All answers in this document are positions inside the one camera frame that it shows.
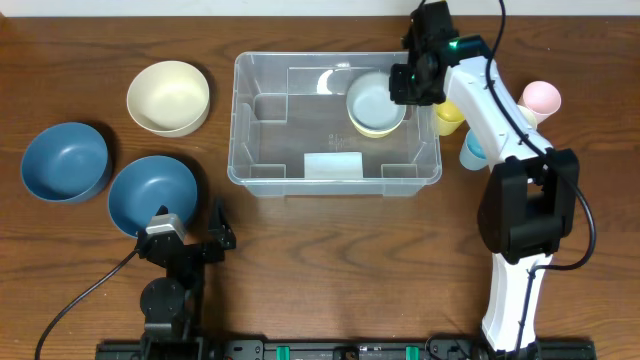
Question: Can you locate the grey-blue small bowl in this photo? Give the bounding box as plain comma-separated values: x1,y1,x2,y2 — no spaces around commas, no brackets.
346,72,406,120

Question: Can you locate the yellow small bowl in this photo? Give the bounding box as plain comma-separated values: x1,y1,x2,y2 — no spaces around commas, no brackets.
350,116,402,139

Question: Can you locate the pink cup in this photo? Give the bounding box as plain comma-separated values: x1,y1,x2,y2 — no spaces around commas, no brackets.
518,81,562,124

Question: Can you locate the cream cup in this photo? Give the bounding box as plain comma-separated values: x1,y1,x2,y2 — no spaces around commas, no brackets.
518,105,538,130

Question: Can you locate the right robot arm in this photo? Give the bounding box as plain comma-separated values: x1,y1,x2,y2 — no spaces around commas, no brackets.
389,1,588,359

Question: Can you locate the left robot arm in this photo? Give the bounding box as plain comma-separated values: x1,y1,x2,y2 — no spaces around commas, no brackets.
135,198,236,342

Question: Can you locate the yellow cup beside container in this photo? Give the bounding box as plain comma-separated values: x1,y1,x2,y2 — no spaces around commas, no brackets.
435,100,465,136

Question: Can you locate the clear plastic storage container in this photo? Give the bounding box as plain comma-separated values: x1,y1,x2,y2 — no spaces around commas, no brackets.
227,52,442,197

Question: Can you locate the dark blue bowl near gripper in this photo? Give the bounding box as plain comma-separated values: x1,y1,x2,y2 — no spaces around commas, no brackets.
108,155,199,237

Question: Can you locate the light blue cup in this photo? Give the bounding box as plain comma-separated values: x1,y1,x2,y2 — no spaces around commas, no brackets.
459,130,488,171

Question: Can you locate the dark blue bowl far left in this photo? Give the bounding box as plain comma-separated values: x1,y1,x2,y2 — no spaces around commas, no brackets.
20,122,113,203

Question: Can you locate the cream bowl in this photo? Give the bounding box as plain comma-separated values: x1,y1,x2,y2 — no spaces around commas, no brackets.
126,61,211,138

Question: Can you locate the left black cable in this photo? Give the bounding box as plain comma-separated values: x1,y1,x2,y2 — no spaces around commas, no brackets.
33,248,141,360

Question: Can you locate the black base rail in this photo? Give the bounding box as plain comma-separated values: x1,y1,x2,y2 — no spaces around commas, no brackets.
95,337,597,360

